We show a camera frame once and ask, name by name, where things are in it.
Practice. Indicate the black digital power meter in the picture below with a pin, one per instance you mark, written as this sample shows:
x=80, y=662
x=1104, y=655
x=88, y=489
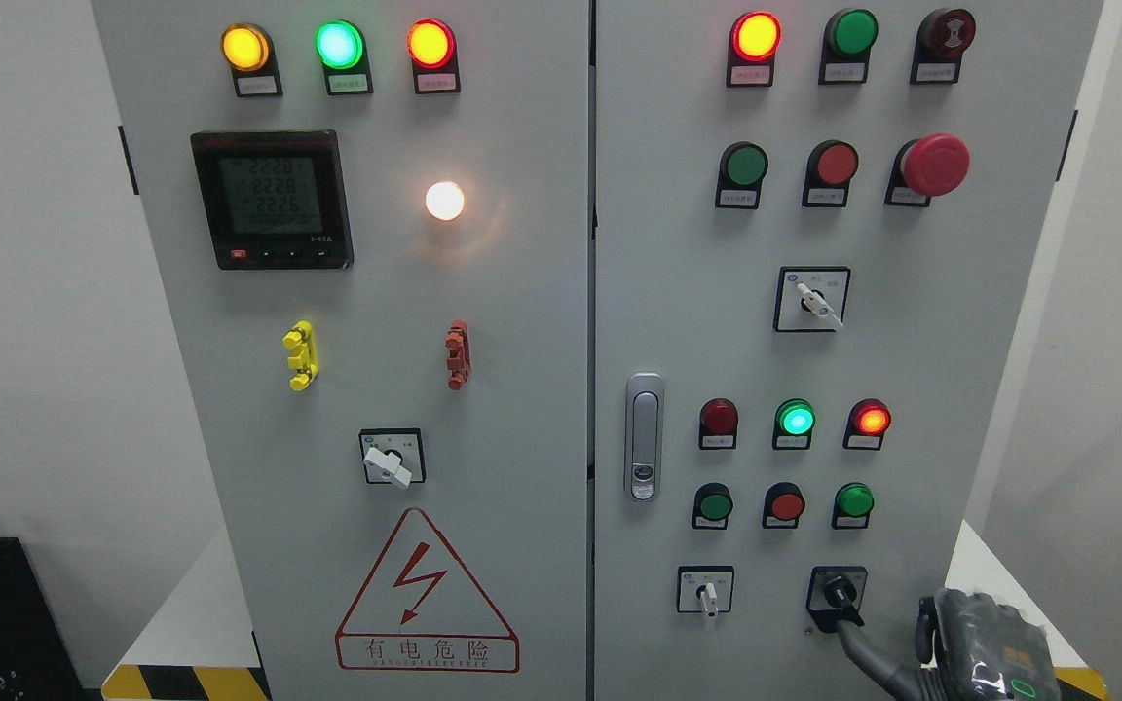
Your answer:
x=274, y=200

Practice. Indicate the grey right cabinet door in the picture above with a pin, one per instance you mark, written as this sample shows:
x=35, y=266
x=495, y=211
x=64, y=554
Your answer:
x=688, y=290

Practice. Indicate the red push button second row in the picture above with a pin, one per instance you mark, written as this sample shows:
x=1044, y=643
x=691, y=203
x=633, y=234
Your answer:
x=828, y=173

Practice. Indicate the black rotary knob switch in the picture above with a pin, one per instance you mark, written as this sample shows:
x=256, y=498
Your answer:
x=834, y=594

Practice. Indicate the red terminal connector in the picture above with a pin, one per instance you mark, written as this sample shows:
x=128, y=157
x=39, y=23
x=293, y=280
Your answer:
x=457, y=345

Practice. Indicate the white cabinet base platform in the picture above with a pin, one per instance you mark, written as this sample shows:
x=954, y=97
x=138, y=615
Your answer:
x=199, y=646

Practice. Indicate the white selector switch upper right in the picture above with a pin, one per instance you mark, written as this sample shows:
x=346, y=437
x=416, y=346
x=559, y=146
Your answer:
x=811, y=299

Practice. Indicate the white selector switch lower right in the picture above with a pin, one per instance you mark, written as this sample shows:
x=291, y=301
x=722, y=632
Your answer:
x=705, y=590

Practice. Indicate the white selector switch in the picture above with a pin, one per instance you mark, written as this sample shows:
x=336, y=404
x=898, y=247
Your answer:
x=705, y=590
x=811, y=299

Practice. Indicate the green illuminated push button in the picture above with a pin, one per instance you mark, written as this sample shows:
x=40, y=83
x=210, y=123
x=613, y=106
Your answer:
x=853, y=504

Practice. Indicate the green push button second row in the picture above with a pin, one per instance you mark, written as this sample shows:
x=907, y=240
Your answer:
x=743, y=168

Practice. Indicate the red electric hazard warning sticker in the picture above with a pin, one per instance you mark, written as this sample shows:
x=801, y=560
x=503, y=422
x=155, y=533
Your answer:
x=420, y=609

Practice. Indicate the green push button lower left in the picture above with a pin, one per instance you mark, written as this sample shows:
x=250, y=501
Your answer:
x=712, y=507

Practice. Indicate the red push button lower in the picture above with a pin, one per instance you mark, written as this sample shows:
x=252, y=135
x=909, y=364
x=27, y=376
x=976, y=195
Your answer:
x=783, y=506

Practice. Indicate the yellow terminal connector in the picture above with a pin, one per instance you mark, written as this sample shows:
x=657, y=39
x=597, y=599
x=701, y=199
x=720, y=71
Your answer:
x=299, y=341

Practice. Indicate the green indicator light top left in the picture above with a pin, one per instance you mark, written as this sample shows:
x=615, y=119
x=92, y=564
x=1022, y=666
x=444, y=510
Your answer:
x=344, y=56

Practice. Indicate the red indicator light top left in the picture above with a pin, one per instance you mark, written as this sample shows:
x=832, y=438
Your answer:
x=434, y=62

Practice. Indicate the grey left cabinet door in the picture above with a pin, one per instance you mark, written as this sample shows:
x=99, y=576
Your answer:
x=506, y=454

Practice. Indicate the red indicator light top right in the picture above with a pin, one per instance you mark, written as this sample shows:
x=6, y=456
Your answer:
x=754, y=38

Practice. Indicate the grey cabinet door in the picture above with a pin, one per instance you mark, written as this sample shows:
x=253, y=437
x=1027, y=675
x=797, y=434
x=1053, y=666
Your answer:
x=688, y=290
x=506, y=454

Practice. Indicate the lit green indicator light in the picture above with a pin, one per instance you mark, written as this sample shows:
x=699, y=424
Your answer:
x=793, y=425

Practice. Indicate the white selector switch left door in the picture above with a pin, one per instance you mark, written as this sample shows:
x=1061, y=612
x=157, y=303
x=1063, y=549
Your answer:
x=393, y=456

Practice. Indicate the dark red buzzer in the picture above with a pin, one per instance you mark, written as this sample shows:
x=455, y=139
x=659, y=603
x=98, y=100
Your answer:
x=942, y=38

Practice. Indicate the yellow indicator light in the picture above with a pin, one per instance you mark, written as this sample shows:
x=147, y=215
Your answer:
x=251, y=54

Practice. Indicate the dark red indicator light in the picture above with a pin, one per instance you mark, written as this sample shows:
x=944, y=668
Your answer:
x=718, y=422

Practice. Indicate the white glowing indicator light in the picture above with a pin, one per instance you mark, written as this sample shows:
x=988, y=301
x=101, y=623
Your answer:
x=445, y=200

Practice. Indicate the silver door lock handle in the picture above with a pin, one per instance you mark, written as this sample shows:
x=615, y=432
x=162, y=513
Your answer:
x=644, y=395

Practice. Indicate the green push button top right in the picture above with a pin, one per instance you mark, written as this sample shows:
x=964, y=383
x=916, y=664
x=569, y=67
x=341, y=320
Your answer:
x=847, y=40

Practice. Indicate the red emergency stop button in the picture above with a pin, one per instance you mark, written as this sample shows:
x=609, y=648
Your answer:
x=928, y=167

